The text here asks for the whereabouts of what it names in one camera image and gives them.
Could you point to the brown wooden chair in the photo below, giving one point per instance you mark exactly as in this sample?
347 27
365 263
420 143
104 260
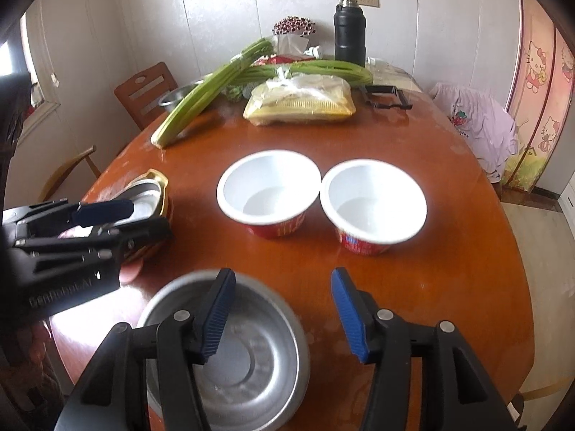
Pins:
139 85

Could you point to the wrapped patterned bouquet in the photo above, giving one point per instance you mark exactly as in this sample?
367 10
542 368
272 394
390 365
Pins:
294 27

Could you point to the red plate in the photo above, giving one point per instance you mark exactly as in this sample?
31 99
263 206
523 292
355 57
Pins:
132 271

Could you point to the steel basin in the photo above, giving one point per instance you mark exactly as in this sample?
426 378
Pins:
177 94

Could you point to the bundle of long green stalks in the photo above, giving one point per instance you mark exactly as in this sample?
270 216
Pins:
332 69

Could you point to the celery stalk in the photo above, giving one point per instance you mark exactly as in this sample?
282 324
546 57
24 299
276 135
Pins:
193 98

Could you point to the plastic bag of yellow noodles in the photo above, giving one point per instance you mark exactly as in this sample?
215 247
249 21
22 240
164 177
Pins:
296 103

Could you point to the pink cartoon fabric wardrobe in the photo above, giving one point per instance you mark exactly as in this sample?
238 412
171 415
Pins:
539 76

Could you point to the green leafy vegetable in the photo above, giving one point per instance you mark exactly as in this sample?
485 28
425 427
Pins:
233 92

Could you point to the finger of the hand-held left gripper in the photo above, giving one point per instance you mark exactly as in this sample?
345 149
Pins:
143 233
103 212

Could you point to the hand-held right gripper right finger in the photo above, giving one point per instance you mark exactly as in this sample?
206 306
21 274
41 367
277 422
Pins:
350 318

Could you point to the black thermos bottle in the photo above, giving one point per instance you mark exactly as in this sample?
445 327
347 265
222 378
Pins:
349 36

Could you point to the white plastic bag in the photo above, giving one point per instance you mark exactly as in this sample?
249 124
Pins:
395 74

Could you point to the pink garment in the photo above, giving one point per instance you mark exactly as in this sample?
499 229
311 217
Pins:
476 121

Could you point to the light wooden chair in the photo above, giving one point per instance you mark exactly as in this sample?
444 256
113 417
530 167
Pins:
67 173

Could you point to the red and white bowl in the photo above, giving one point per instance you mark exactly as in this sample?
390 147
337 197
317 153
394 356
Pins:
269 188
373 202

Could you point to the yellow shell-shaped plate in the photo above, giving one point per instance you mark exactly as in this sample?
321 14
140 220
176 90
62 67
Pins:
167 208

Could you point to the steel bowl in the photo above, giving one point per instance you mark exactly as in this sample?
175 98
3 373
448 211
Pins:
251 368

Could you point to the black peeler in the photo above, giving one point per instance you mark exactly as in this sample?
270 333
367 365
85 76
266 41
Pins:
382 87

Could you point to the steel plate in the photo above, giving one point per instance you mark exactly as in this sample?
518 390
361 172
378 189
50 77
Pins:
146 208

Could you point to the window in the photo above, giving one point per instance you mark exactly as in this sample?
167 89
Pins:
38 94

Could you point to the red packet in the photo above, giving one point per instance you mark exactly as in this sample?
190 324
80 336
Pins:
280 58

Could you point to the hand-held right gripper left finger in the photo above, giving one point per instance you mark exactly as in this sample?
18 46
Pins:
220 309

